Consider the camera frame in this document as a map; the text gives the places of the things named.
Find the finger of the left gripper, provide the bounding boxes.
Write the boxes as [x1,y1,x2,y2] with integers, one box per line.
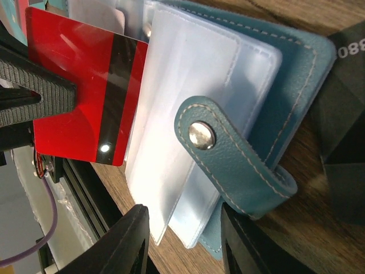
[1,46,76,127]

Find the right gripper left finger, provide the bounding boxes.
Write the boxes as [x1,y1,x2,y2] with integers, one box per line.
[58,204,149,273]

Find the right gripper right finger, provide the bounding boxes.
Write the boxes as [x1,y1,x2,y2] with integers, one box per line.
[221,207,314,273]

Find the red card front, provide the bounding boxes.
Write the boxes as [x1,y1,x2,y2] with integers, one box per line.
[25,7,148,166]

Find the blue leather card holder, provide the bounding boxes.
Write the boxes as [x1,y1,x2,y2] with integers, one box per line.
[68,0,337,260]

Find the black VIP card centre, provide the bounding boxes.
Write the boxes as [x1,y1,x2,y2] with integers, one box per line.
[311,22,364,225]

